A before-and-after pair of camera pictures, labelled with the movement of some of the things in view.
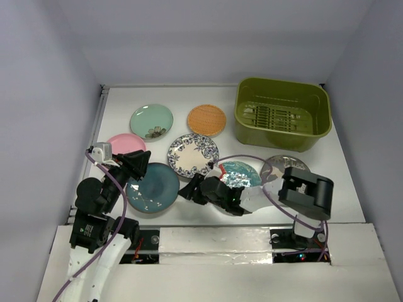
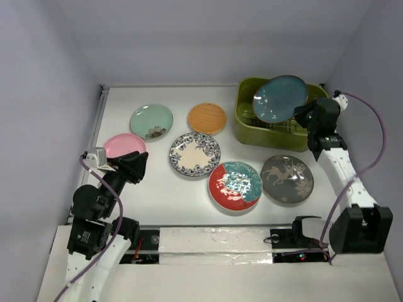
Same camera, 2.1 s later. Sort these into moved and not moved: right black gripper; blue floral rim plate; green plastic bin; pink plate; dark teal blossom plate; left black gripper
Moved: right black gripper; dark teal blossom plate
Not moved: left black gripper; green plastic bin; blue floral rim plate; pink plate
